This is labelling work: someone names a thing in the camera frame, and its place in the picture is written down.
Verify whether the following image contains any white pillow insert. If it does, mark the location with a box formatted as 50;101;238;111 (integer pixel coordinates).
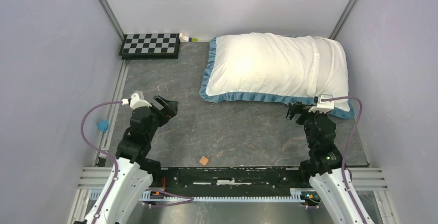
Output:
314;37;349;98

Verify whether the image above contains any small orange cube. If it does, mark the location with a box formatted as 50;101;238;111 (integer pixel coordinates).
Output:
199;156;209;166

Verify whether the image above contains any white pillowcase with blue ruffle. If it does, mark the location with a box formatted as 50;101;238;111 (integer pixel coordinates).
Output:
199;33;355;119

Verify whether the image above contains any white slotted cable duct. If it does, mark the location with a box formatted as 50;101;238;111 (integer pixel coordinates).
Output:
89;188;322;203

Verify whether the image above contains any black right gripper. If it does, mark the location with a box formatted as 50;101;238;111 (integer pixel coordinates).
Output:
285;101;328;149

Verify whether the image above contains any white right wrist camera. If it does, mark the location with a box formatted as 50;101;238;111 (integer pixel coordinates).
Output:
308;94;335;114

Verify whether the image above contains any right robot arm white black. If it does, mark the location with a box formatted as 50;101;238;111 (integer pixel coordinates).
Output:
286;102;373;223

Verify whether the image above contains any black white checkerboard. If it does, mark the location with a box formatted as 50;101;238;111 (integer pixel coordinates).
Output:
119;33;180;60

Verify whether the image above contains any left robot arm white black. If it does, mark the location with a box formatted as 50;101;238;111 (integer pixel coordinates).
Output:
81;91;178;223

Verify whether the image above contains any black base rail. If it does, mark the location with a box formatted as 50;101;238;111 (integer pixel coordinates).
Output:
149;165;319;197

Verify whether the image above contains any blue tape piece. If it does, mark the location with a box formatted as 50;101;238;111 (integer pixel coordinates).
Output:
97;119;109;133

